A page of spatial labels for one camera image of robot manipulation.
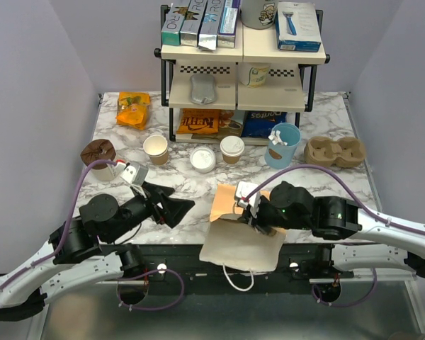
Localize blue Doritos bag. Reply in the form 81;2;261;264
241;110;287;138

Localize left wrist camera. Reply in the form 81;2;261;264
120;162;149;186

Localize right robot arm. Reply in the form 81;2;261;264
234;181;425;278

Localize white printed cup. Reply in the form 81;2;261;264
238;62;271;88

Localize blue plastic cup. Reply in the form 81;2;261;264
264;123;301;169

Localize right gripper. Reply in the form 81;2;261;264
237;195;311;234

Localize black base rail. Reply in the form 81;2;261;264
95;242;362;297

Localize cardboard cup carrier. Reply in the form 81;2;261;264
304;136;366;169

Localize purple white toothpaste box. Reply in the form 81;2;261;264
217;0;241;48

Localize brown paper coffee cup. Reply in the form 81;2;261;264
222;153;241;164

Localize blue silver toothpaste box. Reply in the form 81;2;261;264
198;0;226;51

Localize blue razor box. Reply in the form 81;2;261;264
275;1;322;52

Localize brown paper bag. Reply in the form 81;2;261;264
199;182;286;292

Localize teal toothpaste box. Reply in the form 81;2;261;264
161;0;191;46

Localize orange snack bag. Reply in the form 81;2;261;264
116;92;151;130

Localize orange Kettle chips bag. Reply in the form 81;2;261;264
176;108;247;145

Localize two-tier shelf rack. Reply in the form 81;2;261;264
154;23;330;143

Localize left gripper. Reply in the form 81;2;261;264
104;181;195;244

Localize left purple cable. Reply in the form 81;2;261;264
0;159;186;312

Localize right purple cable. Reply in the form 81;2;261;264
244;164;425;308

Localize brown paper cups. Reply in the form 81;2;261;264
143;135;169;166

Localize grey sponge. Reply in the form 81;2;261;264
190;74;217;105

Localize white stirrers in cup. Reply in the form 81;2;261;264
268;130;288;146

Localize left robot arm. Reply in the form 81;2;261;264
0;183;195;322

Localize purple cable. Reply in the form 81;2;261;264
0;159;186;312
244;164;425;308

